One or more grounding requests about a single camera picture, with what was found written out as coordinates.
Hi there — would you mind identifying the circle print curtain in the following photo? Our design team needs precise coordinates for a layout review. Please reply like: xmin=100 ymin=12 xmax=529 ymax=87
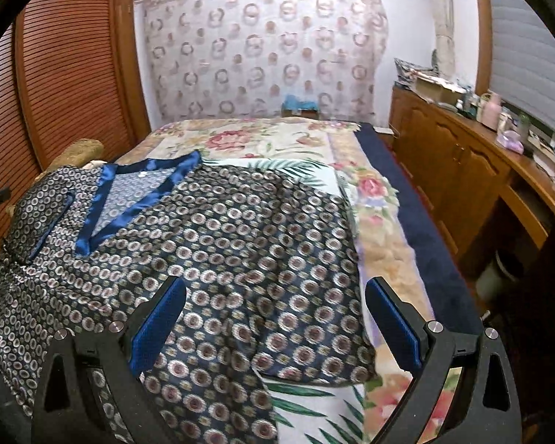
xmin=134 ymin=0 xmax=389 ymax=123

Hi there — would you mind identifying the grey window shutter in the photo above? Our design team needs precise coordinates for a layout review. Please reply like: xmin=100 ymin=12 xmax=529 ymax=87
xmin=483 ymin=0 xmax=555 ymax=149

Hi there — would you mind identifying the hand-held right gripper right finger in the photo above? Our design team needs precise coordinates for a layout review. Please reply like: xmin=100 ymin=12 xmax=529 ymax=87
xmin=365 ymin=276 xmax=523 ymax=444

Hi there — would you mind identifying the wooden sideboard cabinet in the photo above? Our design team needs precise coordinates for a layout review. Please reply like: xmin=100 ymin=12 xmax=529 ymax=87
xmin=388 ymin=84 xmax=555 ymax=269

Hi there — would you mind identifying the wooden louvred wardrobe door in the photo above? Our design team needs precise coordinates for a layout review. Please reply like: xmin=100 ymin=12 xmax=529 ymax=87
xmin=0 ymin=0 xmax=151 ymax=287

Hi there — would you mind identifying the floral blanket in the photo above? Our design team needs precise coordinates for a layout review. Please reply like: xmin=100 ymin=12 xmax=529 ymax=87
xmin=115 ymin=118 xmax=463 ymax=444

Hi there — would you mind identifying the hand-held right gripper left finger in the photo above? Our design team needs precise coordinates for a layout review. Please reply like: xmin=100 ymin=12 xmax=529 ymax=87
xmin=30 ymin=276 xmax=188 ymax=444

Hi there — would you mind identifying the cardboard box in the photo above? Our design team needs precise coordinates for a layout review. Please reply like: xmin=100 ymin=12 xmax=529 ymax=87
xmin=414 ymin=76 xmax=465 ymax=105

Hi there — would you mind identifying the wooden window frame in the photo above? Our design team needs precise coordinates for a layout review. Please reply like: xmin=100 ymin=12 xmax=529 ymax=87
xmin=472 ymin=0 xmax=493 ymax=95

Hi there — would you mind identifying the purple plastic item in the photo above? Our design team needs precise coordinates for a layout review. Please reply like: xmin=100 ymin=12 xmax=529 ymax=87
xmin=499 ymin=130 xmax=524 ymax=153

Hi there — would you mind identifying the pink jug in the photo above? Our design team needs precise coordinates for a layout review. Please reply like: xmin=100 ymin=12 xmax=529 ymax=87
xmin=481 ymin=92 xmax=502 ymax=130

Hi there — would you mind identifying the patterned cloth bundle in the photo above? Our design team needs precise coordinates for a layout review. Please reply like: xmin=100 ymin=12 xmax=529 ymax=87
xmin=394 ymin=58 xmax=440 ymax=88

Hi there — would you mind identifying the white waste bin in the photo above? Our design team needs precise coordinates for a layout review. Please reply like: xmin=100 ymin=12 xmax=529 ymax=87
xmin=474 ymin=250 xmax=523 ymax=303

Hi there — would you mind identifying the box with blue cloth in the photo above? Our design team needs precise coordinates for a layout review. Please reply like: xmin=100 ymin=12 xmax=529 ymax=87
xmin=281 ymin=94 xmax=320 ymax=118

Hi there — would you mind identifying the beige lace curtain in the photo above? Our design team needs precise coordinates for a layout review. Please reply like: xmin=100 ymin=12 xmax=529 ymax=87
xmin=430 ymin=0 xmax=456 ymax=79

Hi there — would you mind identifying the navy medallion print garment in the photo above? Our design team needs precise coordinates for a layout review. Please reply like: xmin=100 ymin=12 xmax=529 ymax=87
xmin=0 ymin=150 xmax=377 ymax=444

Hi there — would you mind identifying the dark blue blanket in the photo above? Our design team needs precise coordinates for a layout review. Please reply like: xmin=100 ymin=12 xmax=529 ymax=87
xmin=354 ymin=122 xmax=484 ymax=334

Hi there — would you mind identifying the yellow patterned folded blanket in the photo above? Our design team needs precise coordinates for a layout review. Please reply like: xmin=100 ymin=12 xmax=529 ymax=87
xmin=34 ymin=139 xmax=105 ymax=181

